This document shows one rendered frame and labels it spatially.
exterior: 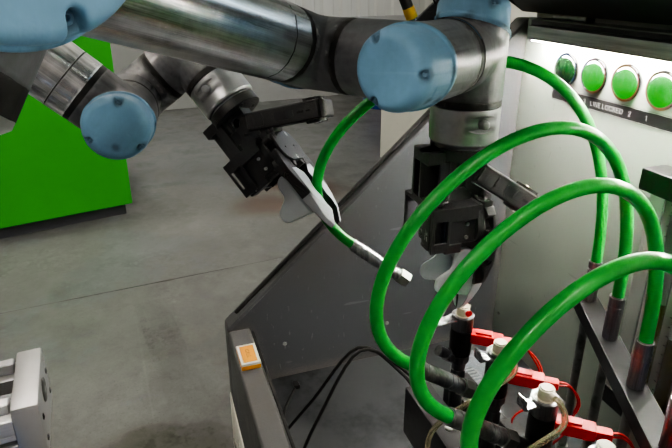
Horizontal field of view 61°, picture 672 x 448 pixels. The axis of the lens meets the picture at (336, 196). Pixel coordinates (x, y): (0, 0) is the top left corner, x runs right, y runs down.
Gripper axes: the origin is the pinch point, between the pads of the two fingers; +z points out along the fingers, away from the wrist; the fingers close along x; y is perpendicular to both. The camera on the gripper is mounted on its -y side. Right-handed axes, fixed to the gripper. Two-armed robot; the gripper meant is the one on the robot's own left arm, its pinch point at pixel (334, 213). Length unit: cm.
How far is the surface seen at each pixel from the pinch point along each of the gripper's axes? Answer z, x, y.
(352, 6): -229, -669, 33
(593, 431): 33.8, 13.6, -11.9
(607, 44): 4.8, -14.3, -40.5
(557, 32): -1.1, -22.3, -37.9
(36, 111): -168, -205, 176
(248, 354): 8.5, -6.4, 27.8
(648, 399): 36.7, 7.8, -17.5
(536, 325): 17.2, 29.2, -16.8
